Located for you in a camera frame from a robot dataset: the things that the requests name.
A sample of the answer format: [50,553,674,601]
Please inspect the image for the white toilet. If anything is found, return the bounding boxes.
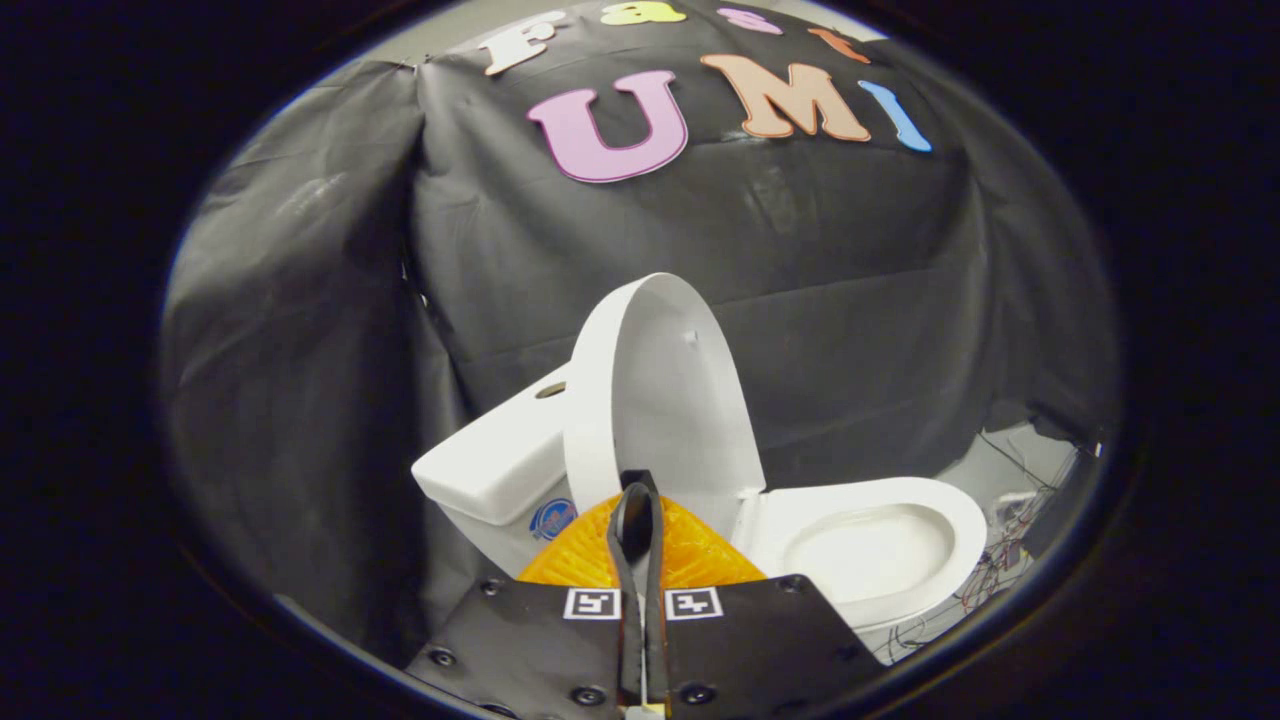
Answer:
[411,362,989,637]

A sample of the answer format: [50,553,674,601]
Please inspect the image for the white toilet lid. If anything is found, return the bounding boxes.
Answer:
[563,273,767,561]

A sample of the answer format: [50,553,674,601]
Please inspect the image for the tangle of thin cables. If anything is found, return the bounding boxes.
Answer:
[872,428,1086,663]

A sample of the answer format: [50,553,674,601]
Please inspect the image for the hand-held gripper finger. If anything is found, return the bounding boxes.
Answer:
[405,495,646,720]
[640,495,886,720]

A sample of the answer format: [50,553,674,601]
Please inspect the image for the black backdrop cloth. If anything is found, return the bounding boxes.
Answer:
[160,0,1121,666]

